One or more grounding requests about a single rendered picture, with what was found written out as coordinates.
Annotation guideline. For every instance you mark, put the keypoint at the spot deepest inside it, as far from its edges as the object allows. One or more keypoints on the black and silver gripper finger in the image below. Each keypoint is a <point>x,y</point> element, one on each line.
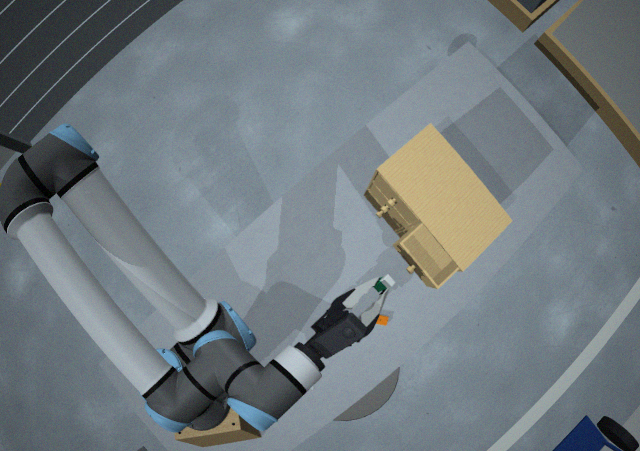
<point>349,300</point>
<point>371,316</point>

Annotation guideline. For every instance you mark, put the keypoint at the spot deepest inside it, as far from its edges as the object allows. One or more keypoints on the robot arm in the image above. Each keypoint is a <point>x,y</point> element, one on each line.
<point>176,392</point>

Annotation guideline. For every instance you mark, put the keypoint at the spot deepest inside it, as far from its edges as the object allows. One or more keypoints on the tan wooden chest of drawers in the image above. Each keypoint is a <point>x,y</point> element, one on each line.
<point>445,195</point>

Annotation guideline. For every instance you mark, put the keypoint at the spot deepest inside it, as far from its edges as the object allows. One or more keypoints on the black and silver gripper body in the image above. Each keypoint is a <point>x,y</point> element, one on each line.
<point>319,326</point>

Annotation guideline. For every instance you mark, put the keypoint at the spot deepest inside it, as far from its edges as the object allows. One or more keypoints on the green and white eraser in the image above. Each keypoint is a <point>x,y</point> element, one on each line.
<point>385,282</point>

